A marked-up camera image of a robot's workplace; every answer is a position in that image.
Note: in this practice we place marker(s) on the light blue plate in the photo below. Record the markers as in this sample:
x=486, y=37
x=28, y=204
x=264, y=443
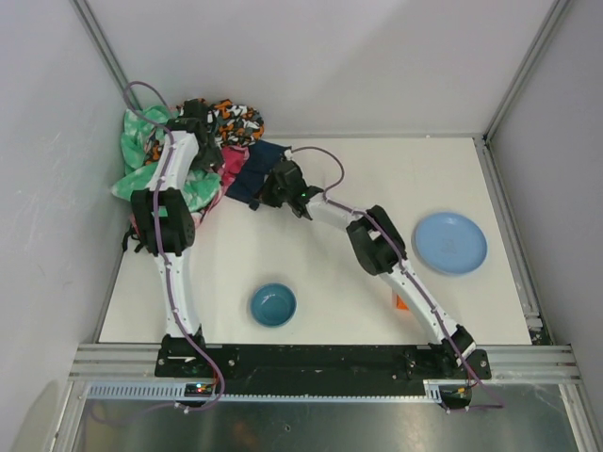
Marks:
x=450, y=243

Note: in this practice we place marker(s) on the pink patterned cloth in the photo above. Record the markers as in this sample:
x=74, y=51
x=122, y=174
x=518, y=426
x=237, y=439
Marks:
x=233, y=162

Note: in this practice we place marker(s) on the teal ceramic bowl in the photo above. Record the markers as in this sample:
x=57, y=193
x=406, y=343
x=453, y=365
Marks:
x=273, y=305

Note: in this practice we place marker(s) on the orange plastic cube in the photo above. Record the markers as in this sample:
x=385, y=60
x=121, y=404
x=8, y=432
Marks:
x=400, y=304

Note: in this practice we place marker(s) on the green white tie-dye cloth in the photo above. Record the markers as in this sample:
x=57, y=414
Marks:
x=142, y=145

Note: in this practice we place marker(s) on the navy blue denim jeans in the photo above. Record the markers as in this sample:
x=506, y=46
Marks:
x=263, y=156

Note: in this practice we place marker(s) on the orange black patterned cloth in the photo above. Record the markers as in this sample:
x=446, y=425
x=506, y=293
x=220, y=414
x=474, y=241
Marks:
x=231, y=124

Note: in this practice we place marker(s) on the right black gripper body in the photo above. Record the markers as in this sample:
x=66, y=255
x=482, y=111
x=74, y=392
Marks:
x=269, y=189

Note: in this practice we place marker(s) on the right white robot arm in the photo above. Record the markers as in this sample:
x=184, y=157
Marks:
x=378, y=248

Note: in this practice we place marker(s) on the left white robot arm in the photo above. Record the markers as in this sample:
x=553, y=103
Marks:
x=165, y=225

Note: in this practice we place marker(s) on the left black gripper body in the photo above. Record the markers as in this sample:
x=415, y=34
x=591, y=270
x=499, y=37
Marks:
x=207, y=153

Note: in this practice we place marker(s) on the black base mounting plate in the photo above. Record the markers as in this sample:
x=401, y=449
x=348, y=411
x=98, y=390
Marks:
x=312, y=370

